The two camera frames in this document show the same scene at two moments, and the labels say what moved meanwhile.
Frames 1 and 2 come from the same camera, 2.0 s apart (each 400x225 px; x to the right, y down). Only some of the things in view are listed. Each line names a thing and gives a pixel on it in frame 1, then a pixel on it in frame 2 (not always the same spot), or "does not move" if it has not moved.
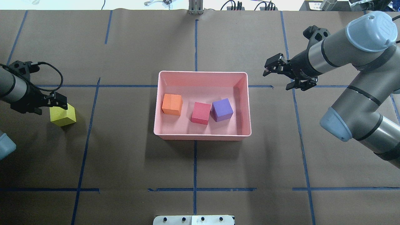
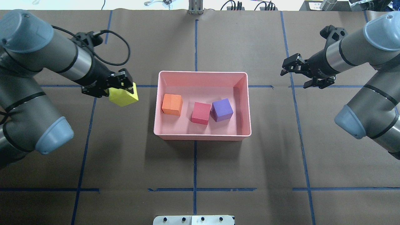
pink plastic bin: (204, 87) does not move
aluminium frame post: (196, 7) does not move
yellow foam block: (61, 117) to (121, 97)
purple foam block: (221, 110) does not move
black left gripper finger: (57, 100) to (122, 79)
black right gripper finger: (304, 85) to (322, 83)
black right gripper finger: (277, 63) to (296, 63)
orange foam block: (172, 104) does not move
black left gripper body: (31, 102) to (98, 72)
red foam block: (201, 113) does not move
